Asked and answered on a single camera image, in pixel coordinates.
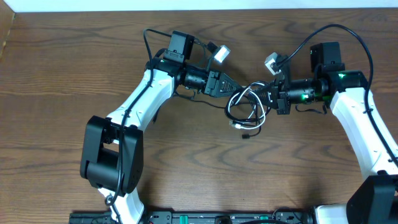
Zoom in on white usb cable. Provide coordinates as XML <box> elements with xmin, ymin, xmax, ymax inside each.
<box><xmin>227</xmin><ymin>82</ymin><xmax>267</xmax><ymax>131</ymax></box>

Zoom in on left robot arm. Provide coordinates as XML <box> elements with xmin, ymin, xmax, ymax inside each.
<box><xmin>80</xmin><ymin>30</ymin><xmax>241</xmax><ymax>223</ymax></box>

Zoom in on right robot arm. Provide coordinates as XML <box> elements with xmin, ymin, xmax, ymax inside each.
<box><xmin>256</xmin><ymin>42</ymin><xmax>397</xmax><ymax>223</ymax></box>

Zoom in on left camera black cable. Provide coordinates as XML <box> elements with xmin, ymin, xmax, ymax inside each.
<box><xmin>104</xmin><ymin>28</ymin><xmax>218</xmax><ymax>224</ymax></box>

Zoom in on camera black cable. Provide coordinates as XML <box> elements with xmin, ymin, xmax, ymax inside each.
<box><xmin>104</xmin><ymin>28</ymin><xmax>218</xmax><ymax>224</ymax></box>
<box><xmin>276</xmin><ymin>24</ymin><xmax>398</xmax><ymax>169</ymax></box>

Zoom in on right camera black cable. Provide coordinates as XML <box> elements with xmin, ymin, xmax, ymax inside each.
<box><xmin>276</xmin><ymin>24</ymin><xmax>398</xmax><ymax>169</ymax></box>

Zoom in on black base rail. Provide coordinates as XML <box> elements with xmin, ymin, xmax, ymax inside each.
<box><xmin>68</xmin><ymin>208</ymin><xmax>316</xmax><ymax>224</ymax></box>

